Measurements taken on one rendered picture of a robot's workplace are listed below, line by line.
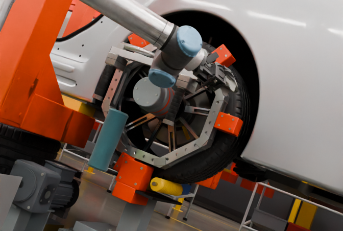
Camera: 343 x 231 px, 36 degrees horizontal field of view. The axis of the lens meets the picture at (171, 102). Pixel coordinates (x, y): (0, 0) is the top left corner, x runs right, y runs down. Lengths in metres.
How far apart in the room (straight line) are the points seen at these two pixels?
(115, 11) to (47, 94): 0.89
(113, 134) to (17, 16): 0.62
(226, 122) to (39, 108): 0.80
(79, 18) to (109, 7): 4.06
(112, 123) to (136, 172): 0.23
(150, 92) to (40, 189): 0.59
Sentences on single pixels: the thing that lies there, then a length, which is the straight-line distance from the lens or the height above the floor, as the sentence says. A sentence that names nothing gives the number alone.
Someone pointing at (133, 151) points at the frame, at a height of 0.60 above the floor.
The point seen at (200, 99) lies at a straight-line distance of 2.44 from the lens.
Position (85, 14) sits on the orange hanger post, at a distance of 5.62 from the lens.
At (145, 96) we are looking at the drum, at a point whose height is 0.83.
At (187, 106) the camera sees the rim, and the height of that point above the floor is 0.88.
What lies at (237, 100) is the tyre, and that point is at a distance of 2.27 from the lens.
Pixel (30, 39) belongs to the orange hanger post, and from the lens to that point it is 2.19.
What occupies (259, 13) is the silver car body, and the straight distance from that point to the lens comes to 2.38.
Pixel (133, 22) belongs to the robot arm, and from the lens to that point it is 1.57.
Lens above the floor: 0.63
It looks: 6 degrees up
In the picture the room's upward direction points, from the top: 21 degrees clockwise
